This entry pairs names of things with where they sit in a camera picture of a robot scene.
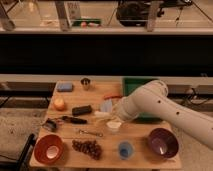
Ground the small metal cup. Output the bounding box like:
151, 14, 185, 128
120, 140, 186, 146
80, 78, 91, 90

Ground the blue plastic cup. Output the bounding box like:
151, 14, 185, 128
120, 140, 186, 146
118, 141, 133, 160

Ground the black rectangular block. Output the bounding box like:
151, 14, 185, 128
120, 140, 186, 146
72, 105, 92, 116

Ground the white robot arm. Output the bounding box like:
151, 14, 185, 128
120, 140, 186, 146
111, 80, 213, 150

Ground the bunch of dark grapes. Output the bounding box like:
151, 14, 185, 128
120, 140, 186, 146
72, 140, 102, 160

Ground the blue sponge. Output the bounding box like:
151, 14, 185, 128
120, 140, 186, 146
56, 83, 73, 92

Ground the black handled tool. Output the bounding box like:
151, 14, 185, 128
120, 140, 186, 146
61, 116, 87, 124

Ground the orange fruit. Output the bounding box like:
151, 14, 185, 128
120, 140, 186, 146
53, 98, 66, 111

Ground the orange-red bowl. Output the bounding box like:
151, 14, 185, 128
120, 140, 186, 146
34, 134, 63, 165

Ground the purple bowl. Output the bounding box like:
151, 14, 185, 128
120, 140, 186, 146
148, 128, 179, 158

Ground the black chair frame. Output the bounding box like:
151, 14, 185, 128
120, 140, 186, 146
15, 134, 36, 171

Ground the grey-blue folded cloth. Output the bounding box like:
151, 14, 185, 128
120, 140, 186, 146
100, 99, 113, 112

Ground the green plastic tray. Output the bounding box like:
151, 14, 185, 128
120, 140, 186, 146
122, 77, 161, 123

